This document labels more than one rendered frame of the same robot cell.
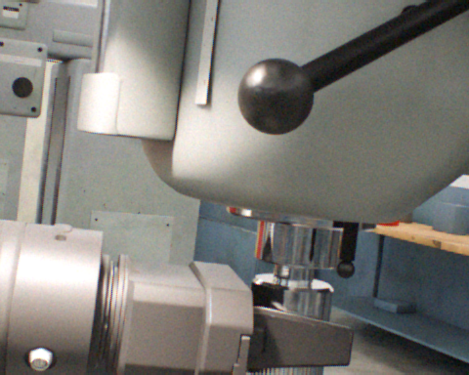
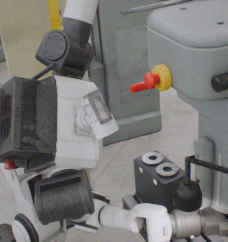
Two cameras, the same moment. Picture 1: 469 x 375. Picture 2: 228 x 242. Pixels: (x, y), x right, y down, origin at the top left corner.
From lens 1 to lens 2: 0.99 m
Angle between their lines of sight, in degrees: 27
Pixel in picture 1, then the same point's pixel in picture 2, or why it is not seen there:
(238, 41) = (224, 200)
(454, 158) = not seen: outside the picture
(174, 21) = (210, 189)
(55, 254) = (191, 220)
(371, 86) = not seen: outside the picture
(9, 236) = (182, 218)
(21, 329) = (189, 234)
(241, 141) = (225, 211)
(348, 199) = not seen: outside the picture
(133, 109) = (205, 204)
